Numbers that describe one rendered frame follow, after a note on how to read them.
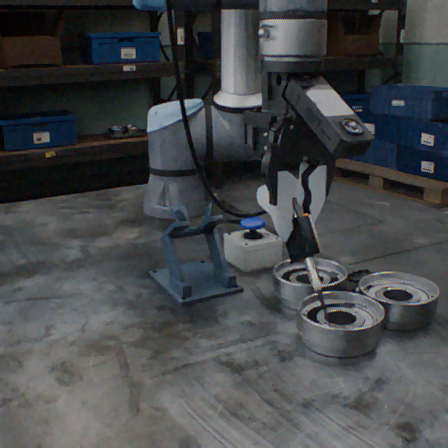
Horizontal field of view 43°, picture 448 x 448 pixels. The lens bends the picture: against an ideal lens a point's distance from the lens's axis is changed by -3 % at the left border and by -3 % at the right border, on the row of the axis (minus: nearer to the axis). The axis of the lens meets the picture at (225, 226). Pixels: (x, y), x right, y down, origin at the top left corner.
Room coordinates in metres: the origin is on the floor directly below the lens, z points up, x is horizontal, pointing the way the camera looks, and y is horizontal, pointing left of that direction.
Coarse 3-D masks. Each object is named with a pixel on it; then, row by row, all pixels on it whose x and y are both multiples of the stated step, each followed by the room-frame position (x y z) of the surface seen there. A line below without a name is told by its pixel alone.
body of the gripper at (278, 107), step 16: (256, 64) 0.71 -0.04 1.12; (272, 64) 0.65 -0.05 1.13; (288, 64) 0.64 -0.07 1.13; (304, 64) 0.64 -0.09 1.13; (320, 64) 0.65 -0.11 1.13; (272, 80) 0.68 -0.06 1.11; (288, 80) 0.65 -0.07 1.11; (272, 96) 0.69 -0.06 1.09; (256, 112) 0.68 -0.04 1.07; (272, 112) 0.68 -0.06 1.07; (288, 112) 0.65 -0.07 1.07; (256, 128) 0.68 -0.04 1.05; (272, 128) 0.64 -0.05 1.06; (288, 128) 0.63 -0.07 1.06; (304, 128) 0.64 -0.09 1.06; (256, 144) 0.69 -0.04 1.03; (288, 144) 0.63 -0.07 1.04; (304, 144) 0.64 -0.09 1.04; (320, 144) 0.66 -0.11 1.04; (288, 160) 0.63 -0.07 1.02; (304, 160) 0.65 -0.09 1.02
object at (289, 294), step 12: (288, 264) 0.79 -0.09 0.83; (300, 264) 0.79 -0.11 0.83; (324, 264) 0.79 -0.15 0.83; (336, 264) 0.77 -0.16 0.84; (276, 276) 0.73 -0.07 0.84; (300, 276) 0.76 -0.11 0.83; (324, 276) 0.75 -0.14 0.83; (276, 288) 0.73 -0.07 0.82; (288, 288) 0.71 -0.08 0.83; (300, 288) 0.70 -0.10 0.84; (312, 288) 0.69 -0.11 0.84; (324, 288) 0.70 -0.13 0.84; (336, 288) 0.70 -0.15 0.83; (288, 300) 0.71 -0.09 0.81; (300, 300) 0.70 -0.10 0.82
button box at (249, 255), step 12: (228, 240) 0.88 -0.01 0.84; (240, 240) 0.87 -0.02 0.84; (252, 240) 0.87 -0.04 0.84; (264, 240) 0.86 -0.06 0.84; (276, 240) 0.86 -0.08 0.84; (228, 252) 0.89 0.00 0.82; (240, 252) 0.85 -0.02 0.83; (252, 252) 0.84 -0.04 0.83; (264, 252) 0.85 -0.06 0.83; (276, 252) 0.86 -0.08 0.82; (240, 264) 0.85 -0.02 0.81; (252, 264) 0.84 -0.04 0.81; (264, 264) 0.85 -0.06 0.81; (276, 264) 0.86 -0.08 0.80
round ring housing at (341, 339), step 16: (304, 304) 0.65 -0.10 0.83; (368, 304) 0.65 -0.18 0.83; (304, 320) 0.60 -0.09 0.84; (320, 320) 0.62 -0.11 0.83; (336, 320) 0.65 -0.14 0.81; (352, 320) 0.63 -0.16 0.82; (304, 336) 0.60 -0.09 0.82; (320, 336) 0.58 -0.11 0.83; (336, 336) 0.58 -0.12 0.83; (352, 336) 0.57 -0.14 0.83; (368, 336) 0.58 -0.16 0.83; (320, 352) 0.59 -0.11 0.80; (336, 352) 0.58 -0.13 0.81; (352, 352) 0.58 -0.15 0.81
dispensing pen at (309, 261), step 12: (300, 216) 0.64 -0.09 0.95; (300, 228) 0.63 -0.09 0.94; (312, 228) 0.64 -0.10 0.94; (300, 240) 0.63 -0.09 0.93; (312, 240) 0.63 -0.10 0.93; (288, 252) 0.65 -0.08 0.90; (300, 252) 0.63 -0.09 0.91; (312, 252) 0.62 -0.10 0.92; (312, 264) 0.63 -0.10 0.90; (312, 276) 0.62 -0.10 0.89; (324, 312) 0.60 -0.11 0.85
